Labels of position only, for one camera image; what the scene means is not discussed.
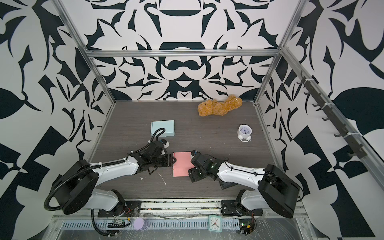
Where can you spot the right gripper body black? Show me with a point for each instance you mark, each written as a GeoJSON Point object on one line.
{"type": "Point", "coordinates": [204, 173]}

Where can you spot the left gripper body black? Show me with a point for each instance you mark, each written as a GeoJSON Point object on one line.
{"type": "Point", "coordinates": [151, 163]}

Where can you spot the pink paper box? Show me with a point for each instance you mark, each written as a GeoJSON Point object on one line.
{"type": "Point", "coordinates": [183, 164]}

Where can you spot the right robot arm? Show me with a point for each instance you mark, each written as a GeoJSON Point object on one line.
{"type": "Point", "coordinates": [270, 185]}

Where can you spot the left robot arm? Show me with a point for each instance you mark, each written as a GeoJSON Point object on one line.
{"type": "Point", "coordinates": [77, 188]}

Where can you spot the black remote control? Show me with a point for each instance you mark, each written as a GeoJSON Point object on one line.
{"type": "Point", "coordinates": [226, 185]}

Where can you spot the white alarm clock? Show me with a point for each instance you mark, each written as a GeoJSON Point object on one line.
{"type": "Point", "coordinates": [244, 133]}

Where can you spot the teal square clock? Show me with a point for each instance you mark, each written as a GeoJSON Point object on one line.
{"type": "Point", "coordinates": [215, 224]}

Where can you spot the brown teddy bear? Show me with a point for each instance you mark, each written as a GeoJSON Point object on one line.
{"type": "Point", "coordinates": [213, 107]}

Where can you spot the purple round disc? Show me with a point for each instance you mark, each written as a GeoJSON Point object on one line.
{"type": "Point", "coordinates": [141, 224]}

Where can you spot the left circuit board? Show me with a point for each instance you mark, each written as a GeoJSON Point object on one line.
{"type": "Point", "coordinates": [118, 223]}

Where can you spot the circuit board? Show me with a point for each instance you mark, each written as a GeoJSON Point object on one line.
{"type": "Point", "coordinates": [247, 226]}
{"type": "Point", "coordinates": [118, 223]}

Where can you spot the right circuit board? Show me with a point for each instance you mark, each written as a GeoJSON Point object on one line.
{"type": "Point", "coordinates": [247, 226]}

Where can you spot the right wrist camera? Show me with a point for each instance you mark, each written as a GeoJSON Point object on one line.
{"type": "Point", "coordinates": [194, 153]}

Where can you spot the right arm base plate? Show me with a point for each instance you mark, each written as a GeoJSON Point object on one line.
{"type": "Point", "coordinates": [231, 208]}

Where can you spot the white slotted cable duct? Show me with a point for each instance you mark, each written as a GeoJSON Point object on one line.
{"type": "Point", "coordinates": [153, 224]}

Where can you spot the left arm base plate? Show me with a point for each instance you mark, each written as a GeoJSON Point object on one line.
{"type": "Point", "coordinates": [128, 209]}

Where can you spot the wall hook rail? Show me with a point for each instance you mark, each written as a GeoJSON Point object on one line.
{"type": "Point", "coordinates": [335, 116]}

